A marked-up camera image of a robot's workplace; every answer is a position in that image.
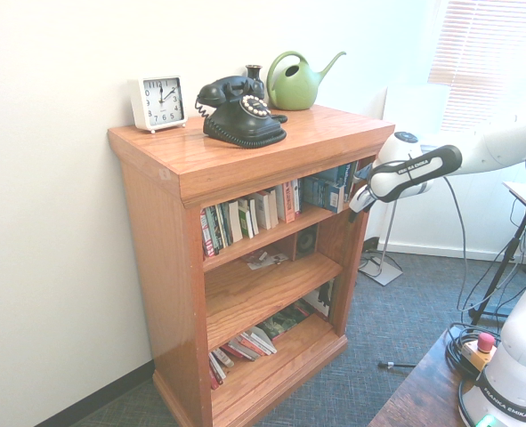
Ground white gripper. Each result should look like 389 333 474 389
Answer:
346 185 378 224

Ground leaning red books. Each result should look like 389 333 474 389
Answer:
207 351 226 391

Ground light blue spine book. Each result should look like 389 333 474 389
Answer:
336 159 360 192

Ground dark teal cover book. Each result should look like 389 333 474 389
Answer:
300 168 348 205

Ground small dark speaker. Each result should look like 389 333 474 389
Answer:
295 223 320 262

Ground orange spine book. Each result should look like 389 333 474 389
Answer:
280 181 298 224

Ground thick white paperback book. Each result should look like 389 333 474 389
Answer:
248 188 280 231

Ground white black cover book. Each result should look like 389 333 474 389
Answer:
303 278 336 322

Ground green cover book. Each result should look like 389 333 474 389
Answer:
238 205 255 240

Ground cream paperback book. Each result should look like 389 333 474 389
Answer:
226 199 245 245

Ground wooden bookcase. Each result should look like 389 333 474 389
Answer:
107 104 396 427

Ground white floor lamp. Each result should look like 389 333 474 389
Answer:
357 84 451 287

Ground dark green flat book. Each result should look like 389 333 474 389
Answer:
255 301 313 342

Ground dark green spine book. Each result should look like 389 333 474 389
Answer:
206 202 233 255

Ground black rotary telephone base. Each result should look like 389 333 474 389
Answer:
202 92 288 149

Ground green plastic watering can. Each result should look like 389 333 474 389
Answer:
265 50 348 111

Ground red white spine book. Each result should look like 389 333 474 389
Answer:
199 207 216 259

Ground white book red mark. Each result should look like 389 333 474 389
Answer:
248 326 279 352

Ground grey white thin book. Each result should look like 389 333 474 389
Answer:
242 331 276 357

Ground black tripod stand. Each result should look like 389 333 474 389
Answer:
468 180 526 326

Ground dark red spine book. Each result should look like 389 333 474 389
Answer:
233 334 268 359

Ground black glossy vase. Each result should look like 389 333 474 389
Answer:
245 64 266 97

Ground light wooden side table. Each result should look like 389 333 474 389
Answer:
501 180 526 226

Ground bright red spine book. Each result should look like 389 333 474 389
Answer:
220 340 259 362

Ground black telephone handset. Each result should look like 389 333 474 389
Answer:
195 76 251 108

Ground emergency stop button box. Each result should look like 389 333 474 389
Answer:
460 332 498 371

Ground dark wooden table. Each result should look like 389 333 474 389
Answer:
368 326 526 427

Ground window blinds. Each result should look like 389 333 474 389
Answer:
425 0 526 137

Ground white square alarm clock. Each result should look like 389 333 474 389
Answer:
127 75 188 134

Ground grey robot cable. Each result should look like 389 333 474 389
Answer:
444 175 473 312

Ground black cable coil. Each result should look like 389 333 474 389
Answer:
443 323 489 380

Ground black coiled telephone cord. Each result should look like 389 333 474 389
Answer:
194 95 213 120

